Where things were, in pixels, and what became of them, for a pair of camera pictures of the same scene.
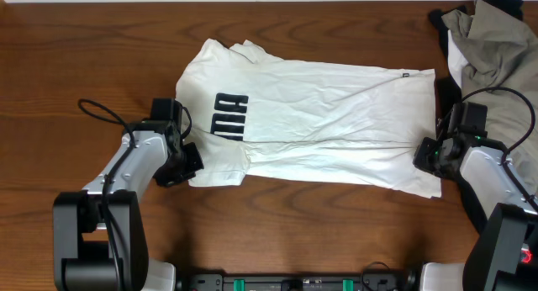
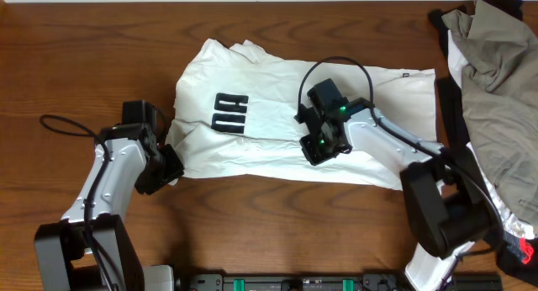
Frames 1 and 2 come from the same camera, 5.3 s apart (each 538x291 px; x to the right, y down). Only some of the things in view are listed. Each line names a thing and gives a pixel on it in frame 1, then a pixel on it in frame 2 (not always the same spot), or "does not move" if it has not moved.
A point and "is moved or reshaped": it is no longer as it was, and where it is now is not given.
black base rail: [403, 280] does not move
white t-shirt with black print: [256, 119] is moved or reshaped
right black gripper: [421, 159] → [314, 157]
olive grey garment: [500, 49] does not move
